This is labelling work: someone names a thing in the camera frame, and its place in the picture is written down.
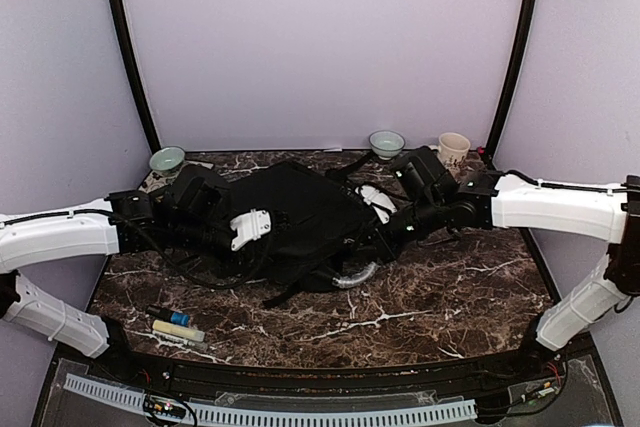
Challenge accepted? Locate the white cable duct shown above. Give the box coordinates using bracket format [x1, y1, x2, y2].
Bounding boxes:
[63, 374, 478, 426]

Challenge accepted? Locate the small circuit board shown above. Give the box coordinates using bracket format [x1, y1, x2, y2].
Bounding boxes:
[142, 395, 187, 421]

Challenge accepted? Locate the black student bag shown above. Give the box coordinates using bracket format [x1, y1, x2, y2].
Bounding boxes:
[210, 153, 379, 309]

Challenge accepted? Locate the black frame post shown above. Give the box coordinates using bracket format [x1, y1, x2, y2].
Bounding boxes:
[108, 0, 161, 153]
[484, 0, 536, 164]

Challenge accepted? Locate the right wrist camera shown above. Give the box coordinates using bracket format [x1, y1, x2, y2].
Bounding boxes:
[391, 146, 459, 203]

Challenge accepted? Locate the yellow highlighter pen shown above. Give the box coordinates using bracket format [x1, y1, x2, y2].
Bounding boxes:
[152, 320, 205, 342]

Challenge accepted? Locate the celadon bowl on tile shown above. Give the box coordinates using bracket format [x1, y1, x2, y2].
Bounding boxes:
[148, 146, 186, 177]

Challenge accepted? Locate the celadon bowl at back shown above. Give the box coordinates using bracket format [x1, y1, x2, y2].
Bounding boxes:
[369, 130, 405, 160]

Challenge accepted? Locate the right black frame post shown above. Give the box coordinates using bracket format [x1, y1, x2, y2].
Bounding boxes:
[484, 0, 536, 164]

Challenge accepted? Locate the black and blue marker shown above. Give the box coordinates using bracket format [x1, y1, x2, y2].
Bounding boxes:
[145, 305, 190, 327]

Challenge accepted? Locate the clear pen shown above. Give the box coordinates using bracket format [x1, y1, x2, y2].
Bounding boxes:
[160, 335, 207, 351]

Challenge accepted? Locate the left black frame post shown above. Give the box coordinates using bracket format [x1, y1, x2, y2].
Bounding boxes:
[108, 0, 161, 153]

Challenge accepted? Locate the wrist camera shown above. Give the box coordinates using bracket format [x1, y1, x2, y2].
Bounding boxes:
[391, 146, 459, 203]
[163, 164, 232, 222]

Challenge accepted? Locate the black front table rail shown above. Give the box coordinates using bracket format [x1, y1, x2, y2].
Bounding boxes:
[54, 336, 566, 403]

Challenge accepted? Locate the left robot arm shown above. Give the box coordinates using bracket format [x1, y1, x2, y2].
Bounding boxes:
[1, 189, 292, 383]

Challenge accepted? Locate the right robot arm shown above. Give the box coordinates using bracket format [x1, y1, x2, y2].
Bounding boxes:
[356, 170, 639, 381]

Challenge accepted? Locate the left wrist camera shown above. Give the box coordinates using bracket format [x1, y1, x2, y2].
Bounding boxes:
[163, 164, 232, 222]

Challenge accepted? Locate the white mug with print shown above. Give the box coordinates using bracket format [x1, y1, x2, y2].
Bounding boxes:
[430, 132, 471, 176]

